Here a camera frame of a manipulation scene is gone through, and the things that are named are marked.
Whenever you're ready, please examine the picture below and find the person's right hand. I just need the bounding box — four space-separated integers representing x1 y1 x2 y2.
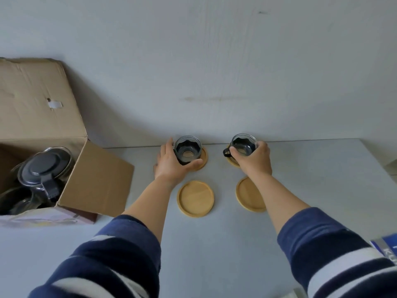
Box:
229 140 273 179

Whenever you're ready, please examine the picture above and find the person's left hand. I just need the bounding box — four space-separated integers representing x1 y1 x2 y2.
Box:
153 138 204 187

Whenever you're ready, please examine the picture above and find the glass cup with black base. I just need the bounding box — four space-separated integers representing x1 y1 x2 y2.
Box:
222 133 259 159
173 135 202 166

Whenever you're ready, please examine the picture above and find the person's right forearm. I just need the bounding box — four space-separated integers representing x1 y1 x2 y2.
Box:
248 173 397 298

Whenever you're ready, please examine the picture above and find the person's left forearm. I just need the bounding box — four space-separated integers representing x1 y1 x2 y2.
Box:
28 176 175 298

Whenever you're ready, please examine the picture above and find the round bamboo coaster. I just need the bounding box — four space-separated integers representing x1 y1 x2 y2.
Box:
225 146 243 168
177 180 215 218
189 146 208 172
235 176 267 213

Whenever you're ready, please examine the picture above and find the glass teapot with black lid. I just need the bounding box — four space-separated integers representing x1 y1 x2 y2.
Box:
12 147 75 203

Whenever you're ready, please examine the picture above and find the brown cardboard box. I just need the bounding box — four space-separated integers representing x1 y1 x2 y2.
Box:
0 57 135 229

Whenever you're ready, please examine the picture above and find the blue and white box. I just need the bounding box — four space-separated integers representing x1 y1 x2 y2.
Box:
368 233 397 268

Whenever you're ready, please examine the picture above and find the clear glass pitcher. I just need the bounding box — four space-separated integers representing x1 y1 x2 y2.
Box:
0 186 48 216

